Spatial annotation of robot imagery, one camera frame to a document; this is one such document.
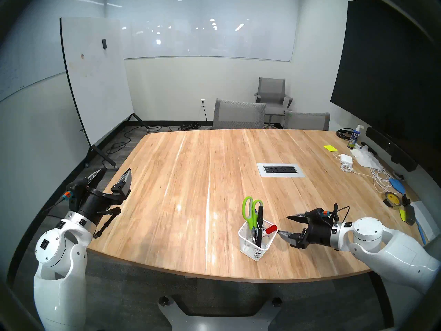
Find black left gripper cable loop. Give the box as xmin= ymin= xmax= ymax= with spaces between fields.
xmin=92 ymin=206 xmax=122 ymax=239

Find wide glass wall whiteboard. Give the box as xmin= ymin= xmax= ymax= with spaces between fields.
xmin=103 ymin=0 xmax=297 ymax=62

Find grey office chair with armrests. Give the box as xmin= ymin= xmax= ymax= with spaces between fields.
xmin=254 ymin=77 xmax=293 ymax=128

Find grey mesh office chair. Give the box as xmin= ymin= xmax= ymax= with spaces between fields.
xmin=212 ymin=98 xmax=267 ymax=130
xmin=283 ymin=110 xmax=330 ymax=131

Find white paper sheet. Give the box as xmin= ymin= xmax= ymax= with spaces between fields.
xmin=412 ymin=200 xmax=440 ymax=242

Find white wire mesh pen holder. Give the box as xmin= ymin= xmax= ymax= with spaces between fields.
xmin=238 ymin=219 xmax=278 ymax=262

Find black permanent marker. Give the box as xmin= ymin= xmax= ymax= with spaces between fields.
xmin=254 ymin=205 xmax=266 ymax=249

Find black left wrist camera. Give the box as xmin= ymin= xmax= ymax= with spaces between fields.
xmin=65 ymin=177 xmax=88 ymax=204

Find red capped white marker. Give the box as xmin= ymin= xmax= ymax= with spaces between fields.
xmin=260 ymin=224 xmax=278 ymax=247

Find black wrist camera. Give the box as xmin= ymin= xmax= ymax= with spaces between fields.
xmin=65 ymin=177 xmax=88 ymax=204
xmin=305 ymin=209 xmax=326 ymax=224

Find dark grey eraser block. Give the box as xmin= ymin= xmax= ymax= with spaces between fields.
xmin=404 ymin=205 xmax=418 ymax=227

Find long black floor cable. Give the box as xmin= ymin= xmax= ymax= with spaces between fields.
xmin=100 ymin=125 xmax=173 ymax=169

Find blue pen on paper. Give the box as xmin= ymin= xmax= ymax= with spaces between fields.
xmin=415 ymin=218 xmax=427 ymax=245

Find black right camera cable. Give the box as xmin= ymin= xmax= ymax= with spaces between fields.
xmin=324 ymin=203 xmax=350 ymax=224

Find large black wall screen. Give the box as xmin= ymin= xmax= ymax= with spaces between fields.
xmin=330 ymin=0 xmax=441 ymax=179

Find mobile whiteboard on stand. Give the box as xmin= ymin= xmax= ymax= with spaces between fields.
xmin=60 ymin=17 xmax=150 ymax=169

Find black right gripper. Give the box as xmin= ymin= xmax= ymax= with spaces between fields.
xmin=277 ymin=212 xmax=334 ymax=250

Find black and yellow tape roll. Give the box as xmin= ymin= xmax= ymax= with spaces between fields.
xmin=384 ymin=191 xmax=403 ymax=208

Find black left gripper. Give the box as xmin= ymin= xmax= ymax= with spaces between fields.
xmin=76 ymin=166 xmax=133 ymax=224

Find green handled scissors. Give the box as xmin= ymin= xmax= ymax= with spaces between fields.
xmin=242 ymin=195 xmax=264 ymax=229

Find thin black left camera cable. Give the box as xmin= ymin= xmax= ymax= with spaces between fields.
xmin=41 ymin=194 xmax=69 ymax=218

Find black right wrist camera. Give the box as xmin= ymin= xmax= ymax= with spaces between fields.
xmin=305 ymin=209 xmax=326 ymax=224

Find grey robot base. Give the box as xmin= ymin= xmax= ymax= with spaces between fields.
xmin=158 ymin=294 xmax=283 ymax=331

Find white crumpled tissue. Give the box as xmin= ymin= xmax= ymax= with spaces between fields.
xmin=351 ymin=146 xmax=383 ymax=169

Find grey table power outlet box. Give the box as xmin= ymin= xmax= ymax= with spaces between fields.
xmin=257 ymin=163 xmax=306 ymax=178

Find black video sound bar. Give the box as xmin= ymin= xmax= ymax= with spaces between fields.
xmin=365 ymin=127 xmax=418 ymax=172

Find wall whiteboard with writing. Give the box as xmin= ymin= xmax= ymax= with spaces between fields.
xmin=0 ymin=0 xmax=107 ymax=103

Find whiteboard cleaner spray bottle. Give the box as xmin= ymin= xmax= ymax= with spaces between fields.
xmin=347 ymin=124 xmax=364 ymax=149

